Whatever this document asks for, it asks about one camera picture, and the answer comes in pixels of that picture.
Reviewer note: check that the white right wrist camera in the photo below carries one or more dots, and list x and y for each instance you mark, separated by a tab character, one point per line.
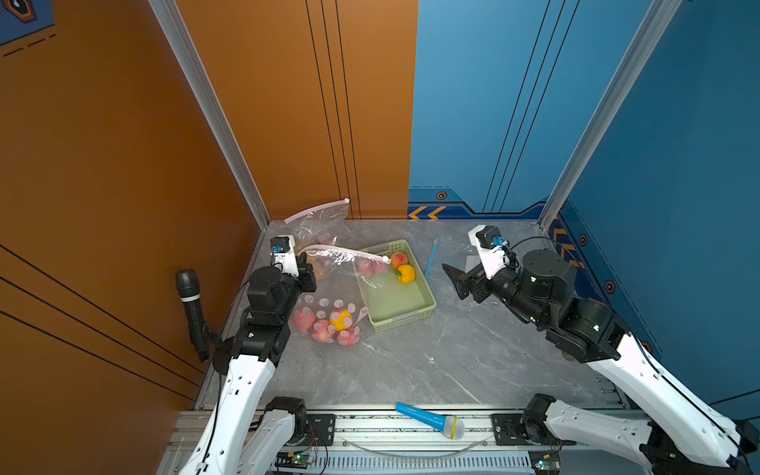
493	249

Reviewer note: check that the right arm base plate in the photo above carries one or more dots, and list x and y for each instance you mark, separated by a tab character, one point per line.
511	429

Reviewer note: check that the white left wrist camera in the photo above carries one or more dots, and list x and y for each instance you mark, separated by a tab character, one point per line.
283	254

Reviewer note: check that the right green circuit board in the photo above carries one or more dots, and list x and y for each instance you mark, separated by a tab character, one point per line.
545	463

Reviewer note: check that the clear zip-top bag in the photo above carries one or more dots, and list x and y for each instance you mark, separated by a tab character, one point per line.
315	232

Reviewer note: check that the light green perforated basket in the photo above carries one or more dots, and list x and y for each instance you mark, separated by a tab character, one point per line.
391	303

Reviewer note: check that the large pink peach right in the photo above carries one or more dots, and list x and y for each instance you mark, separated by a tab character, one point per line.
398	259

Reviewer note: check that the aluminium corner post right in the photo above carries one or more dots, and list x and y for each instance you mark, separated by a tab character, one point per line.
655	22

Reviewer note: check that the blue zip bag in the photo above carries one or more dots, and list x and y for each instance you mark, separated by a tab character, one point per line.
431	260

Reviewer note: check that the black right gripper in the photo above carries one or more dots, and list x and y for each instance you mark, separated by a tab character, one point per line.
462	282

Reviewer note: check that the left green circuit board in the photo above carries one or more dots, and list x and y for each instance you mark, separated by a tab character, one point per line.
293	462

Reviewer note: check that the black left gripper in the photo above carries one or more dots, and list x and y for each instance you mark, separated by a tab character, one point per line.
304	275

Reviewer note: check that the clear bag with pink dots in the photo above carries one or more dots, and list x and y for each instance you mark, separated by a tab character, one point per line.
339	291

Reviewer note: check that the green circuit board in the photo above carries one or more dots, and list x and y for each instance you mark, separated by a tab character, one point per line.
293	462
545	463

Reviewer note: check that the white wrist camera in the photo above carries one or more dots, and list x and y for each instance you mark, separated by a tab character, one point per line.
493	249
283	254

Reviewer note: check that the large pink peach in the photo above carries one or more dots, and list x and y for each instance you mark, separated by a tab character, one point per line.
323	332
398	259

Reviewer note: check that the aluminium corner post left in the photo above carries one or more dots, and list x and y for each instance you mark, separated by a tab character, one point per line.
180	41

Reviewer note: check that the black microphone on stand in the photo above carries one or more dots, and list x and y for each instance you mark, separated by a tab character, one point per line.
200	333

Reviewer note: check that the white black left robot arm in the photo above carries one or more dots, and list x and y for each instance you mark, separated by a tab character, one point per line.
235	441

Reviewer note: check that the aluminium corner post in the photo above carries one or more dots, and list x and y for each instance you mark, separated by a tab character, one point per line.
180	41
655	22

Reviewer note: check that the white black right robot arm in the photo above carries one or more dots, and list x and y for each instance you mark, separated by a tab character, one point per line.
680	434

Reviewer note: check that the pink peach behind top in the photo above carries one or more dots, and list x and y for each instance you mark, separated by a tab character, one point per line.
365	268

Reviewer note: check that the blue toy microphone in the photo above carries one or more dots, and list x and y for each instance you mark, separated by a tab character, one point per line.
450	426

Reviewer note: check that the large pink peach top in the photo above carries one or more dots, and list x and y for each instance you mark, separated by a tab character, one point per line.
323	332

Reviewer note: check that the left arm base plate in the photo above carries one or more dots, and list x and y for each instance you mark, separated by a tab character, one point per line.
313	428

